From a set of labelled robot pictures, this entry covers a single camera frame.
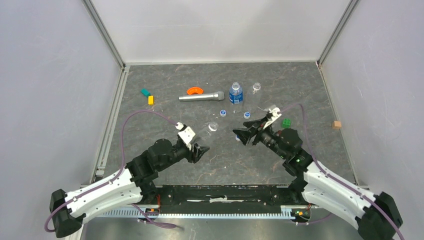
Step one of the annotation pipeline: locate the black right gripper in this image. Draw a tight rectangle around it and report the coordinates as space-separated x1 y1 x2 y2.
232 116 287 159

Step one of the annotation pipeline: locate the white cap of bottle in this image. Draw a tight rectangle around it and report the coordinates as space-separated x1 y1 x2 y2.
243 112 251 119

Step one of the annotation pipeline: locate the clear bottle with blue-white cap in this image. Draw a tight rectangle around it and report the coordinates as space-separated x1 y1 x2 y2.
194 122 219 147

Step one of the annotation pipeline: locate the blue-white Pocari bottle cap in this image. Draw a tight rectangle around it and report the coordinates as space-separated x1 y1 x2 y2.
219 109 227 117

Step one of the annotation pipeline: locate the blue labelled Pocari bottle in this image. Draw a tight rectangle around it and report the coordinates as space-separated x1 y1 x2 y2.
229 82 243 105

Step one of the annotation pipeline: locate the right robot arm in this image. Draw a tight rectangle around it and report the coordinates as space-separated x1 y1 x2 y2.
233 115 404 240

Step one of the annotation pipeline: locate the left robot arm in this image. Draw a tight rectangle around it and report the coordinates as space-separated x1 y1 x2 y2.
49 138 210 238

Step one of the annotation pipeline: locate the green toy brick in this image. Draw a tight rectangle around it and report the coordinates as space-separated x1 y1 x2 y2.
281 118 292 129

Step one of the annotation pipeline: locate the silver microphone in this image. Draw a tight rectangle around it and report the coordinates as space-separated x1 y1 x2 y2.
178 91 225 102

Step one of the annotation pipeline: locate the orange curved pipe piece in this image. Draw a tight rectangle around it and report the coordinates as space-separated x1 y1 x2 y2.
186 86 204 95

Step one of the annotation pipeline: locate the yellow rectangular block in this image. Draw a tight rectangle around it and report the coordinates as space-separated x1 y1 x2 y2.
148 95 155 106

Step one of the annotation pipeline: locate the teal rectangular block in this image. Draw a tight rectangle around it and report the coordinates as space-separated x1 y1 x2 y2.
140 88 151 98

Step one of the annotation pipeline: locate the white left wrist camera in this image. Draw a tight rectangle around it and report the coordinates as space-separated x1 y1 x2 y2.
175 122 196 151

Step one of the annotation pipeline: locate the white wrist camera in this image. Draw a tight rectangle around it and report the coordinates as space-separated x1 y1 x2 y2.
175 122 196 151
263 105 282 129

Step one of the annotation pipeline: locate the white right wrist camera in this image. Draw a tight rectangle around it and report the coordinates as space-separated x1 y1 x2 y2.
263 105 282 129

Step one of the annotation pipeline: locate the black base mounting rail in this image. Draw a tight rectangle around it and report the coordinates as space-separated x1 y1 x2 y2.
138 184 309 215

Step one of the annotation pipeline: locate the slotted grey cable duct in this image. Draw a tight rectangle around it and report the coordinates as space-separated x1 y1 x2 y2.
86 206 292 220

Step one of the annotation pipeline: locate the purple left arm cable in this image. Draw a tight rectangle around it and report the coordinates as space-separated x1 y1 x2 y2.
44 109 181 233

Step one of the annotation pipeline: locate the brown cube near right wall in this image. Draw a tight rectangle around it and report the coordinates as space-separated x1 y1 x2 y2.
331 120 342 130

